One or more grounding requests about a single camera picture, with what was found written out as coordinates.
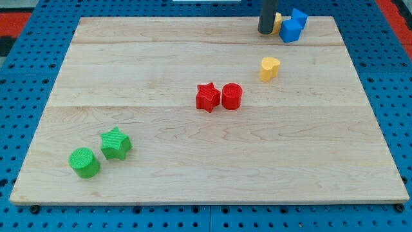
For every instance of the yellow heart block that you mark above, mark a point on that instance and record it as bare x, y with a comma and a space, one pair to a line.
269, 68

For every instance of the blue cube block rear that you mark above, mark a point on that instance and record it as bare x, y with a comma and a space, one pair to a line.
300, 17

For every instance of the red star block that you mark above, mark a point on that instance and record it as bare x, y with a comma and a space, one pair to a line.
207, 97

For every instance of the red cylinder block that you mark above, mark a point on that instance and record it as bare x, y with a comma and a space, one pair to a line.
231, 96

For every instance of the light wooden board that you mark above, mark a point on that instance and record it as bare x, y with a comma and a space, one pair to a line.
307, 136

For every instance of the green star block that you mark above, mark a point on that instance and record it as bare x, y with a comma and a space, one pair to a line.
115, 144

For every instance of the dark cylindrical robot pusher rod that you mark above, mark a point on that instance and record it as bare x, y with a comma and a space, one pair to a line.
267, 16

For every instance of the blue pentagon block front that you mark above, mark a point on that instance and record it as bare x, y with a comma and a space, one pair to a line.
290, 31

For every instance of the yellow block behind rod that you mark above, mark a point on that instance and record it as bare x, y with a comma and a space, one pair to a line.
277, 23

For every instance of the green cylinder block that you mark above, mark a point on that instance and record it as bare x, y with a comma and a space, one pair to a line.
84, 163

